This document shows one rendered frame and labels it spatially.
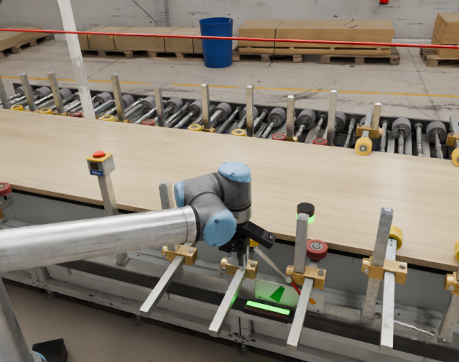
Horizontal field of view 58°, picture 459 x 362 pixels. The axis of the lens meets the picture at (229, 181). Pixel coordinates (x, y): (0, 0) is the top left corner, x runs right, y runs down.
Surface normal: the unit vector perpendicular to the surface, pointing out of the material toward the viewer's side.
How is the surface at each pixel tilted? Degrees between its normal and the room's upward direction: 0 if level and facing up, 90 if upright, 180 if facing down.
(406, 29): 90
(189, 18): 90
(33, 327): 0
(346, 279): 90
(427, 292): 90
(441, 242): 0
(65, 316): 0
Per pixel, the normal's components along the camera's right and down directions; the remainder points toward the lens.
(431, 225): -0.04, -0.86
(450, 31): -0.23, 0.51
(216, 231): 0.48, 0.44
